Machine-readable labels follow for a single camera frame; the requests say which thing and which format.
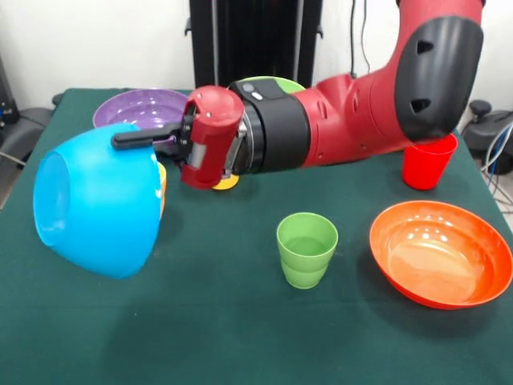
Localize orange plastic bowl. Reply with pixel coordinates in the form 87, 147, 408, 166
369, 200, 513, 310

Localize light green plastic bowl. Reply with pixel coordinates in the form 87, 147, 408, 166
240, 75, 306, 95

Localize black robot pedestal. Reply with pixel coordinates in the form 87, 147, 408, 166
184, 0, 325, 91

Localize green stepped plastic cup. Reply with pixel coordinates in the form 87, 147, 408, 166
275, 212, 340, 290

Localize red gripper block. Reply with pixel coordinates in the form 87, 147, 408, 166
111, 85, 245, 190

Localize yellow stepped plastic cup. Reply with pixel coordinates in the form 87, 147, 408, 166
156, 160, 168, 221

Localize black wall cable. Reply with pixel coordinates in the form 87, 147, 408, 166
345, 0, 372, 79

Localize light blue plastic bowl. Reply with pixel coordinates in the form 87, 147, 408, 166
32, 123, 162, 281

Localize yellow smooth plastic cup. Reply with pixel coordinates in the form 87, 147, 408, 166
211, 176, 238, 192

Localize dark green tablecloth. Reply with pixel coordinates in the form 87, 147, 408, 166
0, 87, 513, 385

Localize purple plastic bowl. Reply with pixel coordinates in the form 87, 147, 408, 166
92, 88, 193, 132

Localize black equipment box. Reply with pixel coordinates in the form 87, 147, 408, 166
0, 55, 21, 129

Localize red plastic cup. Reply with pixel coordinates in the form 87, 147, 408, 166
402, 134, 459, 191

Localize blue and white cables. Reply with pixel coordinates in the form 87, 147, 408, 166
483, 122, 513, 205

